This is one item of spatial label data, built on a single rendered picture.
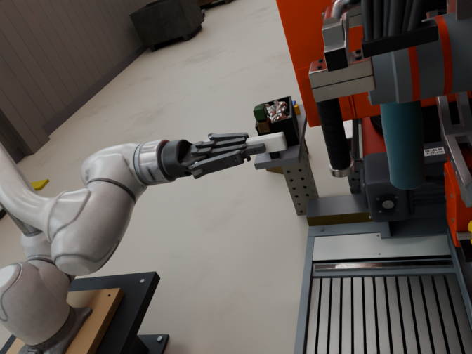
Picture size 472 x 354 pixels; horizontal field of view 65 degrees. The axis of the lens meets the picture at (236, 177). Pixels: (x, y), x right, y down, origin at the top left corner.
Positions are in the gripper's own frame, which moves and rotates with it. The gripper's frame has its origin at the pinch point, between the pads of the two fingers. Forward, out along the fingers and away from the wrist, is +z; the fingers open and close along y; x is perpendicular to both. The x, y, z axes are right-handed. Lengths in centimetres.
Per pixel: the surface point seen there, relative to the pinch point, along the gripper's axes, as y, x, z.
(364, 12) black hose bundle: 2.1, 18.2, 19.5
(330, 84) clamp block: 2.5, 9.6, 13.4
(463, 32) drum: -12.3, 7.2, 33.6
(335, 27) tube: 1.6, 17.2, 15.5
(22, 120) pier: -222, -50, -325
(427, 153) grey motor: -47, -40, 31
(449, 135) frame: -26.3, -21.0, 33.5
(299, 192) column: -73, -69, -18
